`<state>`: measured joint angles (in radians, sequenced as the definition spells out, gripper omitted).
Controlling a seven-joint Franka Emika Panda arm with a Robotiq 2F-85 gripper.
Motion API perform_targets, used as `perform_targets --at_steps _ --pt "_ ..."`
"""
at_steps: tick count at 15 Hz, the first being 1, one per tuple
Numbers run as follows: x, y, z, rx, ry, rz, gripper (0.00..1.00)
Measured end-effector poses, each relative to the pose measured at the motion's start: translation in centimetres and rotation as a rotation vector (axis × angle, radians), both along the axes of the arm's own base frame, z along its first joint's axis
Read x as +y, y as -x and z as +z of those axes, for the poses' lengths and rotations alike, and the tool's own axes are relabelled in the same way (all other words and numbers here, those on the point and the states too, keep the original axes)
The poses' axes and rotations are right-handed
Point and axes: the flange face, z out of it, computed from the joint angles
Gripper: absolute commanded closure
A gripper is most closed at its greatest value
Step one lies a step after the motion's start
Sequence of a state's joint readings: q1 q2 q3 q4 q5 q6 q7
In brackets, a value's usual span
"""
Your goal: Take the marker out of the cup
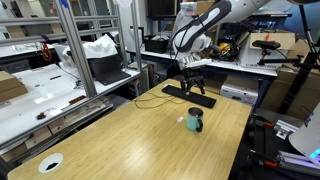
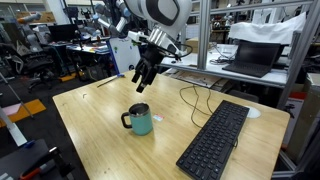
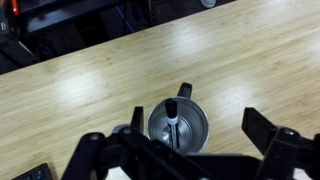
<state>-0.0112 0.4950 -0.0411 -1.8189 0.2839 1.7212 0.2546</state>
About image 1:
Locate white printed carton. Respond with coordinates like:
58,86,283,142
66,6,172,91
219,83,259,106

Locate thin black keyboard cable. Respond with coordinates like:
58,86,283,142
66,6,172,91
134,92,188,110

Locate small red and black item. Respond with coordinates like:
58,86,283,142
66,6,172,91
35,111,48,121

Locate black camera on stand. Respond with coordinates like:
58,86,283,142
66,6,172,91
252,39,282,51

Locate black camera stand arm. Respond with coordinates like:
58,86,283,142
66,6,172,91
257,49,320,115

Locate black computer keyboard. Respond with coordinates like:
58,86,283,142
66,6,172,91
161,84,218,110

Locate teal mug with black handle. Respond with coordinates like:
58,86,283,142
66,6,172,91
185,106,204,133

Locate large white and cardboard box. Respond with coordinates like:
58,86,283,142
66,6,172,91
237,31,296,70

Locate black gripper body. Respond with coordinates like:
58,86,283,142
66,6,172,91
182,67,202,83

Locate black open laptop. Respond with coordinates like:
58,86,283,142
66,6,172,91
88,54,132,86

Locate white rounded device blue light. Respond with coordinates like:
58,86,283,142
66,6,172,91
288,101,320,168

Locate white round table grommet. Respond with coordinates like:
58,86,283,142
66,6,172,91
38,152,64,174

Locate silver aluminium extrusion bars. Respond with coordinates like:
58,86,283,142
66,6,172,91
275,149,320,177

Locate black cart with orange clamps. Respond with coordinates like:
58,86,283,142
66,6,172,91
248,111,301,168

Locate brown cardboard box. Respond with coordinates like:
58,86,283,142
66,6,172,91
0,70,29,103

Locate black storage bin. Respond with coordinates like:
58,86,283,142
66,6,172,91
143,34,170,54

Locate aluminium extrusion shelf frame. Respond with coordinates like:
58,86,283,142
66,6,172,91
0,0,148,153

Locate white plastic sheet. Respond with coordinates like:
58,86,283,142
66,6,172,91
54,33,119,68

